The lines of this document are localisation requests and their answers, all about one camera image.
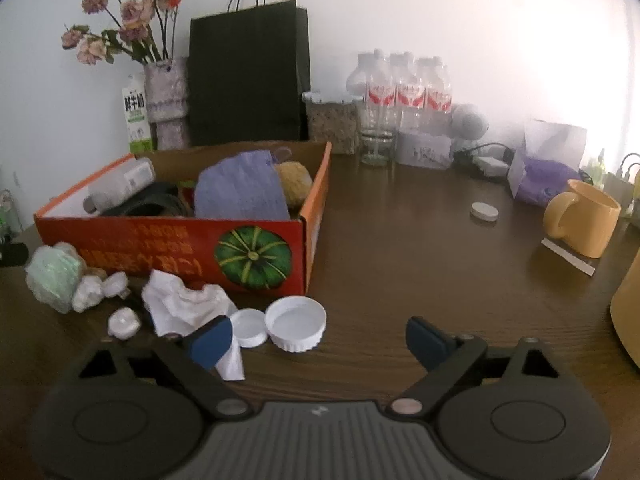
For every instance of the purple felt cloth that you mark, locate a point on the purple felt cloth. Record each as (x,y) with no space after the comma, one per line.
(235,190)

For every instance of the pack of clear water bottles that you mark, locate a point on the pack of clear water bottles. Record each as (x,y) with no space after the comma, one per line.
(407,95)

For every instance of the brown wooden desk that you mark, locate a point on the brown wooden desk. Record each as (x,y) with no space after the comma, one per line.
(425,270)

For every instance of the dried pink rose bouquet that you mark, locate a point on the dried pink rose bouquet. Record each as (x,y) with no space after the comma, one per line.
(135,10)

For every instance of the white printed card box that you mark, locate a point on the white printed card box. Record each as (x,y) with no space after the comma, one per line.
(422,150)

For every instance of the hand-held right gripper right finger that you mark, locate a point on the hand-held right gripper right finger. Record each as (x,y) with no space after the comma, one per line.
(427,342)

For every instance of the white yellow plush sheep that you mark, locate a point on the white yellow plush sheep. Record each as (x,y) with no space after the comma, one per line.
(295,180)

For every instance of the white tissue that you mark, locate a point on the white tissue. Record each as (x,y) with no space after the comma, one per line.
(175,305)

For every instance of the large white ribbed lid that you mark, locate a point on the large white ribbed lid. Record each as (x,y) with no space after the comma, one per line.
(295,322)

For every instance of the pale purple textured vase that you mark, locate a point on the pale purple textured vase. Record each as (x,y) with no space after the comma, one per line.
(167,100)

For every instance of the white round disc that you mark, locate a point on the white round disc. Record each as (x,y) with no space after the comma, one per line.
(484,211)

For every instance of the white plastic bag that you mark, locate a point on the white plastic bag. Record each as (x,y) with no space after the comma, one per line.
(55,275)

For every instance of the small clear spray bottle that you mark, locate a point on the small clear spray bottle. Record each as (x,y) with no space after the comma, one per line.
(600,165)

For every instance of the white green milk carton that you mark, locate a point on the white green milk carton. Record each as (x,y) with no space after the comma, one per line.
(136,120)

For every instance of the orange cardboard box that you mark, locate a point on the orange cardboard box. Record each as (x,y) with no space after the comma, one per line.
(150,245)

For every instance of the white power strip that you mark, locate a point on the white power strip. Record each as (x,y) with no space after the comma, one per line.
(490,165)

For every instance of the black paper bag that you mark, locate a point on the black paper bag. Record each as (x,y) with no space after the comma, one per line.
(245,75)

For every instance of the clear drinking glass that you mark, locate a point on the clear drinking glass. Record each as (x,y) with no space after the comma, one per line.
(376,150)

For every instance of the small white lid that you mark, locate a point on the small white lid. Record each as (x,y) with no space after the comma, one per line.
(248,327)

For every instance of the white charger block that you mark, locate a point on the white charger block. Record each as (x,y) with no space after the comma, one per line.
(617,185)

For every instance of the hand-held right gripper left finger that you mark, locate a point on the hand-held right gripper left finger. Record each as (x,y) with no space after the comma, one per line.
(212,342)

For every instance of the clear grain container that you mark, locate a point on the clear grain container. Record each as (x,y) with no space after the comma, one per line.
(332,127)

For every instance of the white paper strip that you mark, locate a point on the white paper strip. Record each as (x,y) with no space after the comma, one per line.
(567,257)

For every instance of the yellow mug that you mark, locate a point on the yellow mug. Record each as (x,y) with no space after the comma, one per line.
(585,225)

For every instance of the white round device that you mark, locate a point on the white round device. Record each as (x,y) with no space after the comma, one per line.
(470,122)

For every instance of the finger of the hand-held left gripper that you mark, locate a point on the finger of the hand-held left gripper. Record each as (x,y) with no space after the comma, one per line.
(12,254)

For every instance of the purple white tissue box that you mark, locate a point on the purple white tissue box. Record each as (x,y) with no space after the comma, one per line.
(540,180)

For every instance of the white plastic bottle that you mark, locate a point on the white plastic bottle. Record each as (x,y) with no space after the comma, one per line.
(125,177)

